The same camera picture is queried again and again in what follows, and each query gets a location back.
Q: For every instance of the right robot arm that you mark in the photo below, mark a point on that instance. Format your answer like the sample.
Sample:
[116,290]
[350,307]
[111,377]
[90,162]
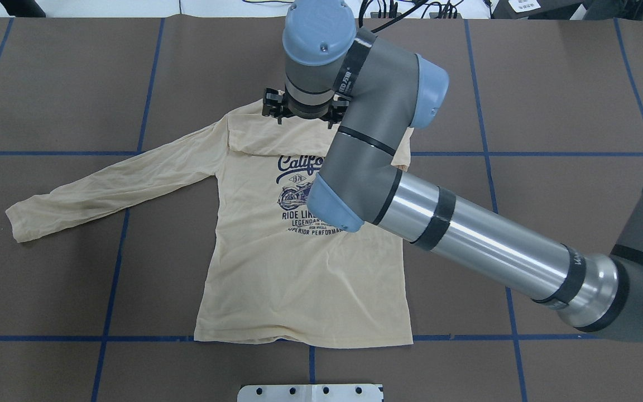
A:
[342,73]

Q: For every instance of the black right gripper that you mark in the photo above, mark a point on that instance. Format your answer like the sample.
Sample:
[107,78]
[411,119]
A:
[273,105]

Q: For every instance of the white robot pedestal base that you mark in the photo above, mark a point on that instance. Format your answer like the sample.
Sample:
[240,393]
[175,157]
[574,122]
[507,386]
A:
[312,392]

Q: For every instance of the yellow long sleeve shirt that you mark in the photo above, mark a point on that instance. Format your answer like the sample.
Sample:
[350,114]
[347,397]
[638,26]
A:
[277,272]

